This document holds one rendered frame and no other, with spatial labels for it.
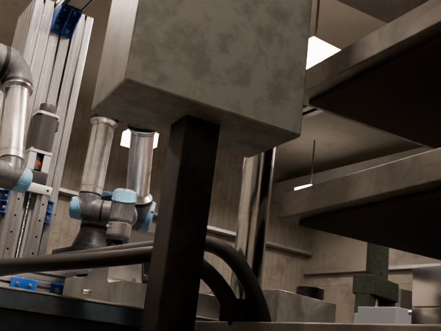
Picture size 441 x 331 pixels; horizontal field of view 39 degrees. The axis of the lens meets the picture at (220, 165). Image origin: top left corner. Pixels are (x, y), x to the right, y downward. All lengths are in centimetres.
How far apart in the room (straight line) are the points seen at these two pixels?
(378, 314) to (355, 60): 441
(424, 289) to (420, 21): 60
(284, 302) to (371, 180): 71
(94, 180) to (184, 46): 123
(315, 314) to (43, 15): 162
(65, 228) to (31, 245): 898
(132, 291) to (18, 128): 73
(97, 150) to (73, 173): 938
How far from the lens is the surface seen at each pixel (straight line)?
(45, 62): 261
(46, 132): 243
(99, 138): 216
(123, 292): 139
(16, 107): 197
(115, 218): 198
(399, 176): 97
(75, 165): 1157
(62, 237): 1131
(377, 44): 111
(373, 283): 865
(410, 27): 106
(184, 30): 95
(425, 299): 140
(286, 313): 167
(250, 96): 97
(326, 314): 181
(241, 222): 121
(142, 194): 231
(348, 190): 105
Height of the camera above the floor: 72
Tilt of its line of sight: 17 degrees up
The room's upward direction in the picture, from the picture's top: 7 degrees clockwise
